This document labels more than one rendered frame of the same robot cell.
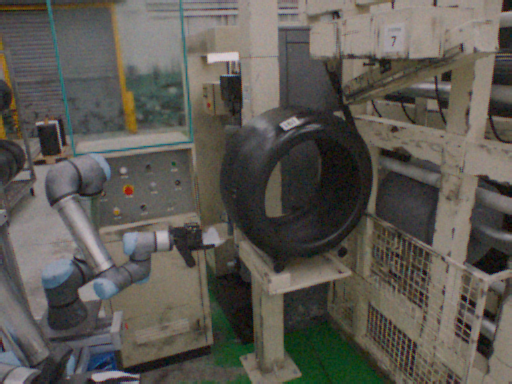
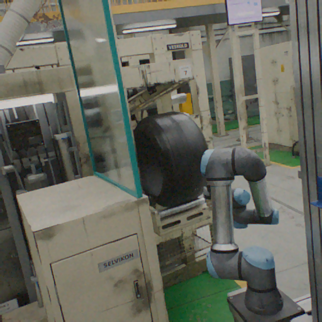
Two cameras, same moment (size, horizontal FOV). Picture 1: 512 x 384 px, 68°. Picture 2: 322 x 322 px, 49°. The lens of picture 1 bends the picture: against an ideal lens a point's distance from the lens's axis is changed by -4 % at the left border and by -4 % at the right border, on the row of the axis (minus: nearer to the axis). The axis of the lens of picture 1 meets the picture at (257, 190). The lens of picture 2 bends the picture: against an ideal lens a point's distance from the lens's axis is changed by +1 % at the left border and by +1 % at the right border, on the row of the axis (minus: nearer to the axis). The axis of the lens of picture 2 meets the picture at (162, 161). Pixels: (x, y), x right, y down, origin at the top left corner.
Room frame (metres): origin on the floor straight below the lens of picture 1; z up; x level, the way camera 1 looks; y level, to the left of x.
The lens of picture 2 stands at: (1.70, 2.02, 1.65)
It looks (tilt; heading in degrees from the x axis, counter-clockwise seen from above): 12 degrees down; 265
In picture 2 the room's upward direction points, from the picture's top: 9 degrees counter-clockwise
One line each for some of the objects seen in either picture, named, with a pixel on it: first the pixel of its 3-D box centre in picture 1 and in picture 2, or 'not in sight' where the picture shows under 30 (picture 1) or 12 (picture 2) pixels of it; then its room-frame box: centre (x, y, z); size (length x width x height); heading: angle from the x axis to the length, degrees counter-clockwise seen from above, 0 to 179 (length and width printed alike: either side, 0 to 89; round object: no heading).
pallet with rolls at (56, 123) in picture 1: (51, 137); not in sight; (7.34, 3.91, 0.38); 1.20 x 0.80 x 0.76; 19
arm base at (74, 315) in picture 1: (65, 307); (262, 292); (1.27, 0.77, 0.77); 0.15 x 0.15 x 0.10
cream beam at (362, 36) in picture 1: (377, 38); (146, 76); (1.50, -0.46, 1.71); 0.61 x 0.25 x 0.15; 21
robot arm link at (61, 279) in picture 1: (60, 280); (257, 265); (1.28, 0.76, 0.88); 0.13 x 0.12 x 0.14; 150
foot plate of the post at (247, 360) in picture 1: (269, 364); not in sight; (1.74, -0.03, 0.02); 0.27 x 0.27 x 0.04; 21
